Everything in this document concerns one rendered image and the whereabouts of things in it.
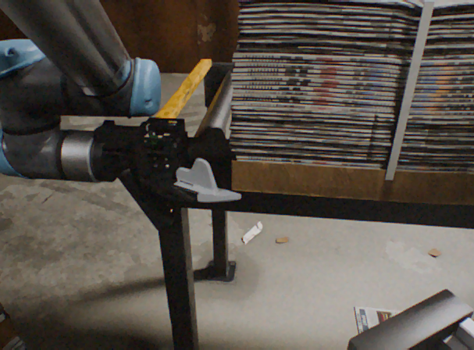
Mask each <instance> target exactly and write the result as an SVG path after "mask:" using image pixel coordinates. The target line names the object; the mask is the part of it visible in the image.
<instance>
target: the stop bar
mask: <svg viewBox="0 0 474 350"><path fill-rule="evenodd" d="M211 66H212V60H210V59H202V60H201V61H200V62H199V63H198V64H197V65H196V67H195V68H194V69H193V70H192V71H191V74H190V75H189V76H188V77H187V79H186V80H184V82H183V83H182V84H181V85H180V86H179V87H178V88H177V91H176V92H175V93H174V94H173V96H172V97H171V98H170V100H168V101H167V102H166V104H165V105H164V106H163V108H162V109H161V110H160V112H159V113H158V114H157V115H156V117H165V118H176V117H177V116H178V114H179V113H180V111H181V110H182V108H183V107H184V106H185V105H186V103H187V101H188V100H189V98H190V97H191V96H192V94H193V93H194V91H195V90H196V87H197V86H198V85H199V83H201V81H202V80H203V78H204V77H205V75H206V73H207V72H208V70H209V69H210V67H211ZM159 122H160V123H173V122H170V120H160V121H159Z"/></svg>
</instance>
